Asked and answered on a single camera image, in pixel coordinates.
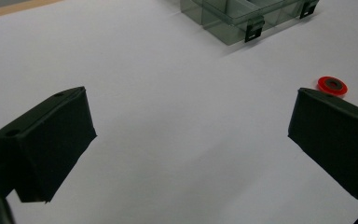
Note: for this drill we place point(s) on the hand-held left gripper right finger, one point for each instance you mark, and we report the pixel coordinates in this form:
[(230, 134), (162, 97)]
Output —
[(338, 140)]

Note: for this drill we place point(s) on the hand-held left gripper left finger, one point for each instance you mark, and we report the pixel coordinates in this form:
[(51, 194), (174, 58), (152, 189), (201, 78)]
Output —
[(52, 146)]

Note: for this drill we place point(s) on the red round washer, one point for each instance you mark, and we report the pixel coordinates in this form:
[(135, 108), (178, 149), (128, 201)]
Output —
[(323, 85)]

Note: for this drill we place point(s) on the clear plastic compartment box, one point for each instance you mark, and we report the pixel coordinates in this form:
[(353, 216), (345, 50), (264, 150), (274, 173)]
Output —
[(230, 29)]

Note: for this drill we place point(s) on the white table sheet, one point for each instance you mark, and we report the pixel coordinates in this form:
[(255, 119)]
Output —
[(180, 109)]

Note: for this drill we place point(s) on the wooden table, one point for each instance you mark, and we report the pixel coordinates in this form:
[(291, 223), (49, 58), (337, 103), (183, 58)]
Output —
[(9, 9)]

